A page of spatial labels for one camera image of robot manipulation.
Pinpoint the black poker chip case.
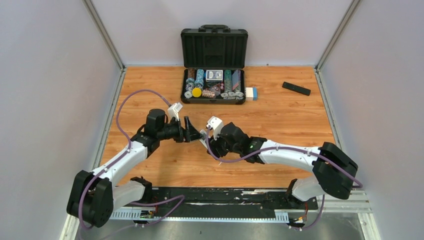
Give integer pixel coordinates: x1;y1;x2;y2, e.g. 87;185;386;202
180;24;249;105

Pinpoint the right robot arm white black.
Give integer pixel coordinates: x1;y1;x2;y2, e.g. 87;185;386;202
203;118;362;209

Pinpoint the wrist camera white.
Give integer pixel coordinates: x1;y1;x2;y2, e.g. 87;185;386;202
206;116;224;140
167;102;183;122

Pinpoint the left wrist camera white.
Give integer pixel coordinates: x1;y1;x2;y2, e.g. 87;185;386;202
167;102;183;122

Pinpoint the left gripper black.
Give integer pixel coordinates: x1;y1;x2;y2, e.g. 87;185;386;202
157;116;204;143

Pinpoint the yellow poker chip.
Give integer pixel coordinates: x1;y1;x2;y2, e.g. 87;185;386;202
191;87;203;98

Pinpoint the white blue card box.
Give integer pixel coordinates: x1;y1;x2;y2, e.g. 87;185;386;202
245;87;258;101

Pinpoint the black remote control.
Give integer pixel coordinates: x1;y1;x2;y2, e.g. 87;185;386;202
282;81;311;96

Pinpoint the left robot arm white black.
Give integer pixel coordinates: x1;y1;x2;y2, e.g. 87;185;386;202
66;108;202;228

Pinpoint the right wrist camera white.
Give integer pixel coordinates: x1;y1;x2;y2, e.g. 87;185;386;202
206;116;224;140

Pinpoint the green poker chip stack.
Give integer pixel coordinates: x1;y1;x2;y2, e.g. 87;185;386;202
223;69;232;93

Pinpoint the grey remote control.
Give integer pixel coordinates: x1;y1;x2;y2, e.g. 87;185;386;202
199;129;209;149

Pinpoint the blue playing card deck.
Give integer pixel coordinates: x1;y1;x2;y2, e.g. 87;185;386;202
204;70;224;82

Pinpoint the teal poker chip stack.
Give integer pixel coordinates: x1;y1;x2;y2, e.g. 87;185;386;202
194;69;205;89

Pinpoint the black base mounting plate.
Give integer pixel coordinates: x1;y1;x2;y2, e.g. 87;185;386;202
139;187;319;219

